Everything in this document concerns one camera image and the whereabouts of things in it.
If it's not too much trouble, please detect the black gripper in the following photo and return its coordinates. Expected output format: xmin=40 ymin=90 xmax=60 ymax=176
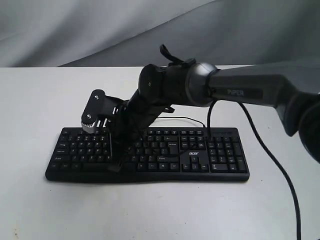
xmin=108 ymin=91 xmax=175 ymax=173

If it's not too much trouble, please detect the black acer keyboard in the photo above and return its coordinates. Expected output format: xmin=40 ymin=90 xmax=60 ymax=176
xmin=45 ymin=127 xmax=250 ymax=184

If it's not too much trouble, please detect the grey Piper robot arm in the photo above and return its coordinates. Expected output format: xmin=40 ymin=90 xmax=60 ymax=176
xmin=110 ymin=45 xmax=320 ymax=172

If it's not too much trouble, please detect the grey backdrop cloth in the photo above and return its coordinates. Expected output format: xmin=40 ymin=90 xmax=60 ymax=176
xmin=0 ymin=0 xmax=320 ymax=67

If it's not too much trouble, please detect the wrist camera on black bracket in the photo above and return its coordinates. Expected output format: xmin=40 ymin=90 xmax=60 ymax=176
xmin=81 ymin=89 xmax=125 ymax=134

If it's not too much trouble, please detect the black keyboard cable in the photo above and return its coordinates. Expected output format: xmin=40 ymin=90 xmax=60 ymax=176
xmin=154 ymin=116 xmax=207 ymax=130

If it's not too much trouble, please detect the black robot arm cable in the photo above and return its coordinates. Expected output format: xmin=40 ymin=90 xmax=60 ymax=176
xmin=184 ymin=98 xmax=303 ymax=240

